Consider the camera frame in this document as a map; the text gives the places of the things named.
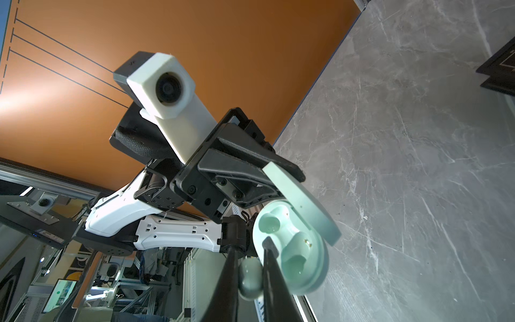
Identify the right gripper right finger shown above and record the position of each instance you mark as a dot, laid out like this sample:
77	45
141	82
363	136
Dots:
278	302

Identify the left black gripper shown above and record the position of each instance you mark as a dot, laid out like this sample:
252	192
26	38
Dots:
227	168

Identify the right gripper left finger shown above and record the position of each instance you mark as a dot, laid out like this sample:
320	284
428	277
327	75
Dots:
224	302

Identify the green earbud charging case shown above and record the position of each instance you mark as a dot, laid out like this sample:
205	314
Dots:
300	228

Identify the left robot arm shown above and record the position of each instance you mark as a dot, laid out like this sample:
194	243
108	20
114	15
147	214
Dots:
183	205

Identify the black and silver chessboard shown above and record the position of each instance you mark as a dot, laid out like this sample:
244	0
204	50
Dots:
500	70

